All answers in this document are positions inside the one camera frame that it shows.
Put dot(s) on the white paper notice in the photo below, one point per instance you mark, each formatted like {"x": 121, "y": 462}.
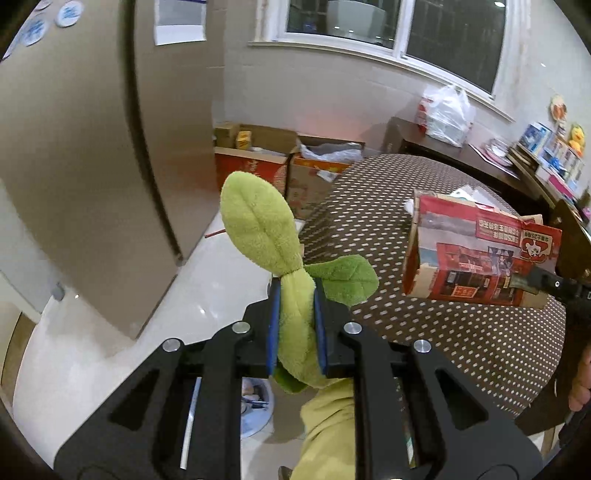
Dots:
{"x": 180, "y": 23}

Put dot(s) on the round white blue magnet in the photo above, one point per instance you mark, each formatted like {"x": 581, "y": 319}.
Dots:
{"x": 67, "y": 13}
{"x": 34, "y": 33}

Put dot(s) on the white framed window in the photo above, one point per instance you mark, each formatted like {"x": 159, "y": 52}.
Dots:
{"x": 369, "y": 23}

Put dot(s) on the person's right hand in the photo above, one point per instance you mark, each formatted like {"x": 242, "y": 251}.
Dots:
{"x": 581, "y": 383}

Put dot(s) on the yellow duck toy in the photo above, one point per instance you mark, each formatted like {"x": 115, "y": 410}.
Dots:
{"x": 577, "y": 137}

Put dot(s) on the orange cardboard box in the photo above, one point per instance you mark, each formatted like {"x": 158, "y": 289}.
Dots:
{"x": 304, "y": 184}

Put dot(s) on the green plush leaf toy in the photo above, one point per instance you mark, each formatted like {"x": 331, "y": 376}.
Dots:
{"x": 258, "y": 217}

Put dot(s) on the red stick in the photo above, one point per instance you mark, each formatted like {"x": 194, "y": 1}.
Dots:
{"x": 214, "y": 233}

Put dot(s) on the dark wooden chair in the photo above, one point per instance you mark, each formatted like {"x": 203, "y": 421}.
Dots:
{"x": 570, "y": 230}

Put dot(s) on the white paper sheet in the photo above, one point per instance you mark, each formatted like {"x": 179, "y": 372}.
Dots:
{"x": 475, "y": 196}

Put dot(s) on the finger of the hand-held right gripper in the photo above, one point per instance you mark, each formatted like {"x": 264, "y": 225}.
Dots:
{"x": 554, "y": 284}

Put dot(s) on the grey plastic bag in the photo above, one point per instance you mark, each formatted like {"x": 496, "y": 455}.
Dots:
{"x": 328, "y": 152}

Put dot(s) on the white plastic shopping bag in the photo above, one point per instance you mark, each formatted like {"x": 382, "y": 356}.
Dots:
{"x": 445, "y": 117}

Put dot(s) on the row of books and boxes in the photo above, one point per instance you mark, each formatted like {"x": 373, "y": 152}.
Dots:
{"x": 549, "y": 152}

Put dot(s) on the small plain cardboard box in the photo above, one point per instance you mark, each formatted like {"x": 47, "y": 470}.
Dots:
{"x": 225, "y": 134}

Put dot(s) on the yellow small box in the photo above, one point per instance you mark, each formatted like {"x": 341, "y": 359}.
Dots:
{"x": 244, "y": 140}

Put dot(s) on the light blue trash bin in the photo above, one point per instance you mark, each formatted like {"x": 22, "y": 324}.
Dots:
{"x": 259, "y": 424}

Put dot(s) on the brown polka dot tablecloth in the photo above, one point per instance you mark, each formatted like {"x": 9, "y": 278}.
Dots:
{"x": 415, "y": 346}

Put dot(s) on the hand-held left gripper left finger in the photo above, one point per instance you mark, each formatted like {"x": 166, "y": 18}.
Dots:
{"x": 273, "y": 323}

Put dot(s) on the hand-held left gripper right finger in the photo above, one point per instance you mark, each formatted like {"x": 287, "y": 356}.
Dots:
{"x": 320, "y": 332}

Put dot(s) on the red printed carton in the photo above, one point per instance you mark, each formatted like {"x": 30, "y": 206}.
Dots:
{"x": 461, "y": 258}

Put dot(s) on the round wall sticker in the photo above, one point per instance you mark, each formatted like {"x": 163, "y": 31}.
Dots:
{"x": 557, "y": 107}

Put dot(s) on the dark wooden sideboard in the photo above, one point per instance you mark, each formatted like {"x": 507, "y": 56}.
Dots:
{"x": 461, "y": 161}

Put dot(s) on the red cardboard box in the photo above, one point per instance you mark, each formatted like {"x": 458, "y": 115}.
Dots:
{"x": 231, "y": 168}

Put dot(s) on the pink folder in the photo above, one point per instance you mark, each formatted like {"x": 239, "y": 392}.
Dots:
{"x": 496, "y": 151}

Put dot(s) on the brown refrigerator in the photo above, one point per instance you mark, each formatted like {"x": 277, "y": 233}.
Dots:
{"x": 92, "y": 161}

